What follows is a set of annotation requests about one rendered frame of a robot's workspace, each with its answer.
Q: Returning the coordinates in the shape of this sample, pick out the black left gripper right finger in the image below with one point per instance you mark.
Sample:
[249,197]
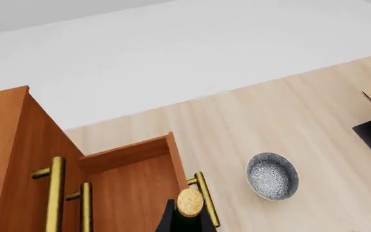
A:
[205,224]

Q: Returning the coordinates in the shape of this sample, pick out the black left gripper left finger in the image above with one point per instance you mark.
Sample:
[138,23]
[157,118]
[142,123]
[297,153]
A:
[166,220]

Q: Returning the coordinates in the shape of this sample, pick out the brown wooden cabinet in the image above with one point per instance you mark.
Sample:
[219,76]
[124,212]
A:
[18,145]

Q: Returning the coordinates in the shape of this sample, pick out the blue white patterned bowl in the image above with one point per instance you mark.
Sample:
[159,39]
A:
[272,176]

